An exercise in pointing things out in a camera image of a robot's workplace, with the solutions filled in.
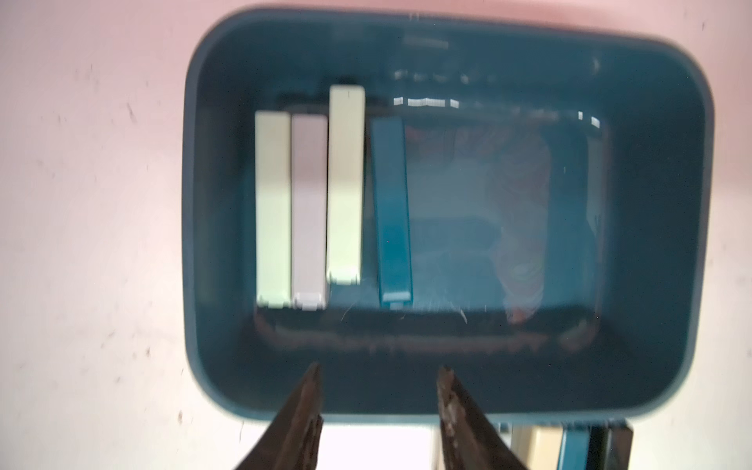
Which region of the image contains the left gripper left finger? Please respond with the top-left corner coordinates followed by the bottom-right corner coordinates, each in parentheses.
top-left (236, 362), bottom-right (323, 470)

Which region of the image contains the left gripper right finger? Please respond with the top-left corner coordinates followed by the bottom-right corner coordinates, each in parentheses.
top-left (437, 366), bottom-right (527, 470)

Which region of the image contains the dark teal clip bar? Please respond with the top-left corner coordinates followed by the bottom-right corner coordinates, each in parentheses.
top-left (370, 117), bottom-right (413, 309)

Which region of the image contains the teal plastic storage box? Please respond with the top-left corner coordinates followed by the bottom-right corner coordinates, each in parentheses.
top-left (182, 8), bottom-right (715, 423)

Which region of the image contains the grey clip bar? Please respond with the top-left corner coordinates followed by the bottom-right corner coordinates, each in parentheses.
top-left (292, 115), bottom-right (328, 311)

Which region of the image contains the pale green clip bar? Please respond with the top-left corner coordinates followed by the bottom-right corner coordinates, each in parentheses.
top-left (326, 85), bottom-right (365, 285)

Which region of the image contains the light green clip bar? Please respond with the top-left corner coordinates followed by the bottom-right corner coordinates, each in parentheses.
top-left (255, 111), bottom-right (292, 309)

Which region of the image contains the cream clip bar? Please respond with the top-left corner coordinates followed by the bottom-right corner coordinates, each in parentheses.
top-left (511, 426), bottom-right (564, 470)

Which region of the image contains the black clip bar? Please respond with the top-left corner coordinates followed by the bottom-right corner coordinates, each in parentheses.
top-left (586, 422), bottom-right (634, 470)

